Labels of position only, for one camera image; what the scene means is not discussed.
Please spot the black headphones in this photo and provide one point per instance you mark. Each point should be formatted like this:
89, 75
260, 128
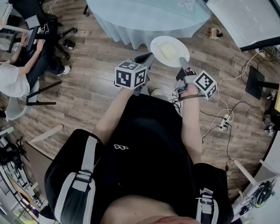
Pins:
265, 191

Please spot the person's right forearm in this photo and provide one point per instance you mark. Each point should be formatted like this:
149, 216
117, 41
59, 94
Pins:
191, 127

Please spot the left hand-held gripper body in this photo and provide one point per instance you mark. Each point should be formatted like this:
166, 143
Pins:
130, 75

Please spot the white cushioned black-framed chair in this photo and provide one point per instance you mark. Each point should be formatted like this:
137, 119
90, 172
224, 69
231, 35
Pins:
245, 13

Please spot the black monitor stand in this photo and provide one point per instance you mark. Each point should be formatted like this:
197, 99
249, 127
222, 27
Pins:
255, 81

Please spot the round table with blue tablecloth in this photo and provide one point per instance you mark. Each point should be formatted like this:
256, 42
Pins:
144, 10

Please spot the white power strip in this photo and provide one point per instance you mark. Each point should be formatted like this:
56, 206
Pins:
224, 122

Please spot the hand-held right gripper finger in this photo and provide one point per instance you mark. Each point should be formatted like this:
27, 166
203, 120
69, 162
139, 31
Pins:
183, 63

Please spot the black office chair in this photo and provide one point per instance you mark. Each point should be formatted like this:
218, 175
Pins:
35, 10

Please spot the black laptop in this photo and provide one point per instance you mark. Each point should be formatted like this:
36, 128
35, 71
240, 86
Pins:
30, 39

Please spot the person's light shoe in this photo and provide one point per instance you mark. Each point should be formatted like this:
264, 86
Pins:
154, 92

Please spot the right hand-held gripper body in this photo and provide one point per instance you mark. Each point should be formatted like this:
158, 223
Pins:
205, 85

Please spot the small wooden box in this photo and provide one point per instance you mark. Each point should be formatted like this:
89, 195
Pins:
215, 33

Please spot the person's left forearm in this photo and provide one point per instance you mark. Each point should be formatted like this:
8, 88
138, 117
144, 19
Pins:
113, 115

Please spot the white plastic chair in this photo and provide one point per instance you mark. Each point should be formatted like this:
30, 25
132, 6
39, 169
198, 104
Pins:
18, 106

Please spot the person's black shirt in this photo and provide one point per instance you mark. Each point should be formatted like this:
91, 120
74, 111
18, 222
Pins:
142, 153

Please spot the small black object on floor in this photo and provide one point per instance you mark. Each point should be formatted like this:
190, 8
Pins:
68, 44

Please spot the white plate of food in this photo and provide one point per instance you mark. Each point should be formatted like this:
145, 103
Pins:
170, 52

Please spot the white metal frame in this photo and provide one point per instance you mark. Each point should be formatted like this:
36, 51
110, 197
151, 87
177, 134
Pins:
45, 134

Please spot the pale yellow food block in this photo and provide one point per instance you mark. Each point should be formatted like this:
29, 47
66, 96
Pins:
168, 51

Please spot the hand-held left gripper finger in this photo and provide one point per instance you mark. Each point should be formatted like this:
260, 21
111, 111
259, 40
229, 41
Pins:
143, 58

